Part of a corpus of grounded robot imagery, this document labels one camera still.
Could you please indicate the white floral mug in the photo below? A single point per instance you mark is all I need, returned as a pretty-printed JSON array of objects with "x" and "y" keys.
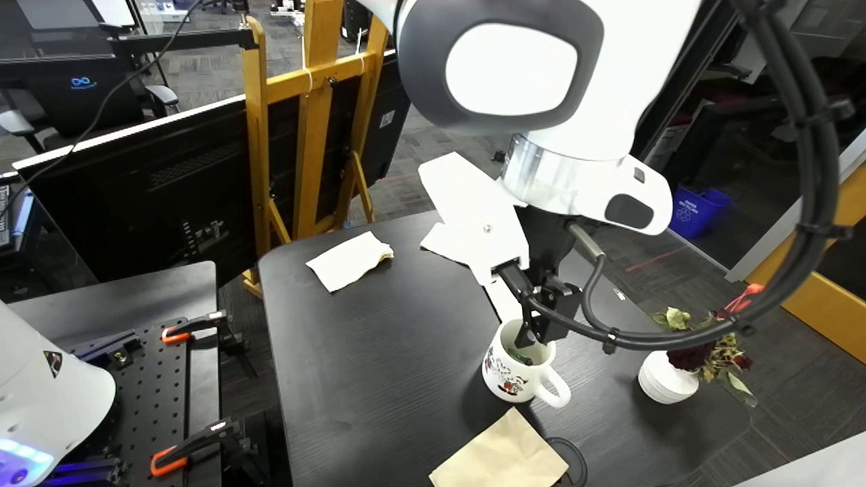
[{"x": 508, "y": 374}]

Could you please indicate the small white round vase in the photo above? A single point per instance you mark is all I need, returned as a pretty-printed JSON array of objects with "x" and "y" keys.
[{"x": 667, "y": 382}]

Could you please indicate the black computer with blue logo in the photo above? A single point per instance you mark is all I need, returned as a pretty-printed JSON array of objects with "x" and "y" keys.
[{"x": 81, "y": 98}]

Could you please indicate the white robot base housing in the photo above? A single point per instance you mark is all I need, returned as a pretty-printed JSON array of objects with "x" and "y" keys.
[{"x": 44, "y": 397}]

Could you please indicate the blue plastic crate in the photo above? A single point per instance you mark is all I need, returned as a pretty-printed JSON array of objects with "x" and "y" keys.
[{"x": 699, "y": 214}]

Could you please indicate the yellow wooden easel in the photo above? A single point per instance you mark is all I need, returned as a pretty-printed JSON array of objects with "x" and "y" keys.
[{"x": 315, "y": 136}]

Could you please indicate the white flat wrist plate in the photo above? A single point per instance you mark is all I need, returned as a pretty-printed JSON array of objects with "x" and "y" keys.
[{"x": 468, "y": 193}]

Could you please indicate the large black screen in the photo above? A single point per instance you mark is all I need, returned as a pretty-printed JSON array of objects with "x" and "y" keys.
[{"x": 135, "y": 199}]

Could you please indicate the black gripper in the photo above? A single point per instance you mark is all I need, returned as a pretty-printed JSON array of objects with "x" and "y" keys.
[{"x": 546, "y": 262}]

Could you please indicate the dried rose bouquet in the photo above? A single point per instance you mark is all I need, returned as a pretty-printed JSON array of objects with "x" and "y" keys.
[{"x": 694, "y": 355}]

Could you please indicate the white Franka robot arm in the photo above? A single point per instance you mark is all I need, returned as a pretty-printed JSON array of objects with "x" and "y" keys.
[{"x": 631, "y": 55}]

